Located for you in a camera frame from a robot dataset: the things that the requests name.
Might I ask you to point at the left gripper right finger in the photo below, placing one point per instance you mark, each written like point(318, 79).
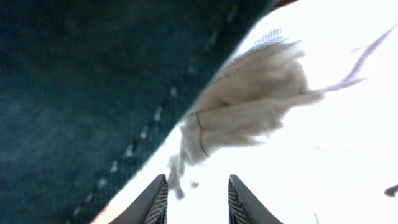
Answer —
point(244, 207)

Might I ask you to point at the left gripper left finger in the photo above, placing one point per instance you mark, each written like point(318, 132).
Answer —
point(150, 207)

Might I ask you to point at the beige t-shirt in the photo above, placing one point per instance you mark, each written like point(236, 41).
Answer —
point(304, 112)

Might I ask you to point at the black folded polo shirt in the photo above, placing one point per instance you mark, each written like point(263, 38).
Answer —
point(89, 89)

